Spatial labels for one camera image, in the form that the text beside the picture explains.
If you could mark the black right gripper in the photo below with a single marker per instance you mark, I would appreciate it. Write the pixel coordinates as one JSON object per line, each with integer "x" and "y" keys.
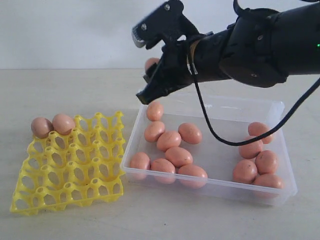
{"x": 171, "y": 73}

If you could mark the brown egg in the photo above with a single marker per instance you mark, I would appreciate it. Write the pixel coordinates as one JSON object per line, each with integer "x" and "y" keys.
{"x": 193, "y": 171}
{"x": 163, "y": 165}
{"x": 268, "y": 180}
{"x": 153, "y": 131}
{"x": 155, "y": 111}
{"x": 251, "y": 150}
{"x": 258, "y": 128}
{"x": 266, "y": 162}
{"x": 190, "y": 133}
{"x": 178, "y": 156}
{"x": 245, "y": 172}
{"x": 141, "y": 161}
{"x": 168, "y": 140}
{"x": 150, "y": 62}
{"x": 41, "y": 127}
{"x": 63, "y": 124}

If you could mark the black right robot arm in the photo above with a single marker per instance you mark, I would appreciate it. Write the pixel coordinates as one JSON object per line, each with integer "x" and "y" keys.
{"x": 262, "y": 48}

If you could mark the clear plastic bin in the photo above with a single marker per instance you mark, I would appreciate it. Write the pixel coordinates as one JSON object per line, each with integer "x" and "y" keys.
{"x": 229, "y": 117}

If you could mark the yellow plastic egg tray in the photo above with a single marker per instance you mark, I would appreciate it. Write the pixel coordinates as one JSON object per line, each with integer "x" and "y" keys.
{"x": 75, "y": 169}

